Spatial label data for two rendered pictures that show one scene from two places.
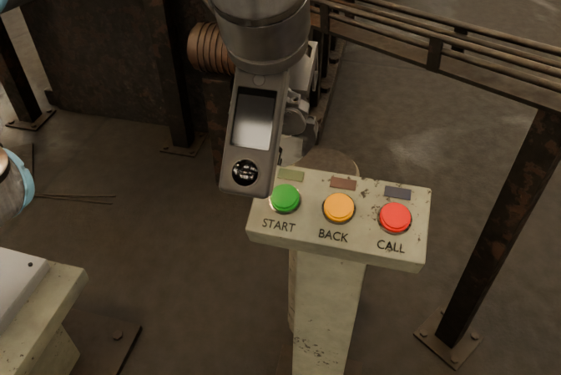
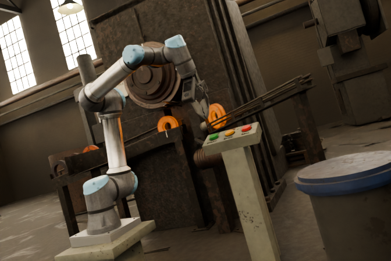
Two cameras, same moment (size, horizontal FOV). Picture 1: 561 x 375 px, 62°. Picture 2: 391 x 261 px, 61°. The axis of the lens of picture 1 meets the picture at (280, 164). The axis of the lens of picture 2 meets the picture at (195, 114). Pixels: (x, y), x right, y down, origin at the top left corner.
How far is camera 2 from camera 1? 1.09 m
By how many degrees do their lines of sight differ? 46
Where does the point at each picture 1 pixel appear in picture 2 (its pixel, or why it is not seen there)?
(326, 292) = (237, 171)
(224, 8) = (176, 63)
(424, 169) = not seen: hidden behind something
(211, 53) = (202, 156)
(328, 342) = (251, 206)
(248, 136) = (186, 89)
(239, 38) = (180, 68)
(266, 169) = (191, 92)
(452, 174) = not seen: hidden behind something
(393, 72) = not seen: hidden behind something
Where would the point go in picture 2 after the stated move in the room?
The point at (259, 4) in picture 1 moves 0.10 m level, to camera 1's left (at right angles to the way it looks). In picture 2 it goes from (181, 59) to (157, 66)
